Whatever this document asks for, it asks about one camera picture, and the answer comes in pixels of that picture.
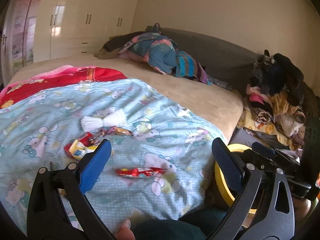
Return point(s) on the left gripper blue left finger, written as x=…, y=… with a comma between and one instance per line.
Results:
x=92, y=164

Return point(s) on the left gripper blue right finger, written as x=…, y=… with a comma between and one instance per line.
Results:
x=229, y=164

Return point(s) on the red white yellow snack packet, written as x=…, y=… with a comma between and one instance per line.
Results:
x=80, y=147

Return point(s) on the red foil candy wrapper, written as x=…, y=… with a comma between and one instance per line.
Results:
x=138, y=172

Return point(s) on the purple orange snack wrapper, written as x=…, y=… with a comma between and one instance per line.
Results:
x=114, y=130

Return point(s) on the yellow rimmed black trash bin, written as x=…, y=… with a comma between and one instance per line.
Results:
x=243, y=202

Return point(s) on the person's left hand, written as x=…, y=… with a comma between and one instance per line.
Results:
x=124, y=231

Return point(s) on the beige bed mattress cover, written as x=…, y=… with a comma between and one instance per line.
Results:
x=219, y=106

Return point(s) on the pile of clothes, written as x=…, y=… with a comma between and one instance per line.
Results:
x=274, y=117

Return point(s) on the light blue Hello Kitty quilt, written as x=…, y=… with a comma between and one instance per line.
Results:
x=35, y=130

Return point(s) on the black plush toy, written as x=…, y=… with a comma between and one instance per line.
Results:
x=274, y=73

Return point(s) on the red pink blanket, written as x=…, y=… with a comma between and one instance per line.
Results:
x=62, y=76

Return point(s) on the grey upholstered headboard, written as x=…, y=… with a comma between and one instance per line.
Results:
x=222, y=60

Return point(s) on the striped colourful blanket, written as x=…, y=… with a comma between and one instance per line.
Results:
x=188, y=67

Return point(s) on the dark brown garment on bed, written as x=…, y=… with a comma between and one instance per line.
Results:
x=111, y=48

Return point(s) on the teal floral crumpled quilt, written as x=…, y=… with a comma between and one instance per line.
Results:
x=153, y=48

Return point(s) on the white glossy wardrobe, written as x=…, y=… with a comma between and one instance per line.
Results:
x=70, y=27

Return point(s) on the white open door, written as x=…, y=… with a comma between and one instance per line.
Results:
x=5, y=22

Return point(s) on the pink Hello Kitty sliding door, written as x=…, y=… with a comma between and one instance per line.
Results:
x=25, y=17

